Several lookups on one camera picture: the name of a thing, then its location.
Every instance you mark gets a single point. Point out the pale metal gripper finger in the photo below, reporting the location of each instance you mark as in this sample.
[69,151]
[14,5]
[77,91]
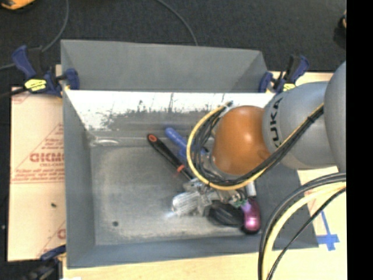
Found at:
[190,210]
[186,199]

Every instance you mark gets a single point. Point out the brown cardboard board red print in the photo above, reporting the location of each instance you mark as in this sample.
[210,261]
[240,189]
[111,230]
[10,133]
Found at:
[35,185]

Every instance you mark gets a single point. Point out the grey metal bin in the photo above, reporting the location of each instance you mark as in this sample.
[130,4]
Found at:
[131,185]

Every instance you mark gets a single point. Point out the black rounded object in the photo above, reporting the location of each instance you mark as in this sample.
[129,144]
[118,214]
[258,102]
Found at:
[223,216]

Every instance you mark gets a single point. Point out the purple computer mouse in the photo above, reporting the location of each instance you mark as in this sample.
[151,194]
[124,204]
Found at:
[251,219]

